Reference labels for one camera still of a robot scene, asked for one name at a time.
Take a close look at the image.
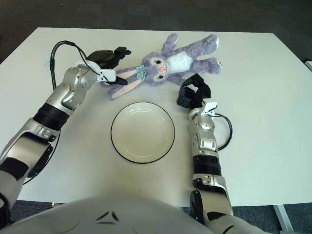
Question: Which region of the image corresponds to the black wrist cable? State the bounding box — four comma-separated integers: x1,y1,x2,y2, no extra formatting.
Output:
213,113,234,150
47,40,103,90

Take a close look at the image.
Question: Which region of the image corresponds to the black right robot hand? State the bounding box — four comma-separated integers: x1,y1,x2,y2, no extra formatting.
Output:
175,74,218,117

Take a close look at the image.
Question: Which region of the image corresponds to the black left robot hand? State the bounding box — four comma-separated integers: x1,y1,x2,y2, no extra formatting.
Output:
75,46,132,86

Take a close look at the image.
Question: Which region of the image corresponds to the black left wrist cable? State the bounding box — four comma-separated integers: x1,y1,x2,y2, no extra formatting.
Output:
47,40,103,90

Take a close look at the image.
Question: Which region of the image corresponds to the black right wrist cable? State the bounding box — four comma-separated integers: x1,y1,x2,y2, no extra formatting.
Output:
213,113,234,150

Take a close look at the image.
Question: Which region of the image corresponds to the grey robot torso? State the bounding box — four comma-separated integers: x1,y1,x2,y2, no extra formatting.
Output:
4,195,312,234

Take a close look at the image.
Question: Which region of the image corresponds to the purple plush bunny doll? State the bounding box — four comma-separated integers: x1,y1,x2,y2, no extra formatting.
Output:
107,33,223,101

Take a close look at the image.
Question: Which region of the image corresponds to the white plate with black rim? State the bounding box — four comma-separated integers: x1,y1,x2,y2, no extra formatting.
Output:
110,101,176,163

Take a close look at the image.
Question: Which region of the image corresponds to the black left elbow cable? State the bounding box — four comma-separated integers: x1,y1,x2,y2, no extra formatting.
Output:
23,136,60,185

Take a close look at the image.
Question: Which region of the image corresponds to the white table leg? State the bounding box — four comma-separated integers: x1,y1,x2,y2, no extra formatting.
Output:
273,204,294,232

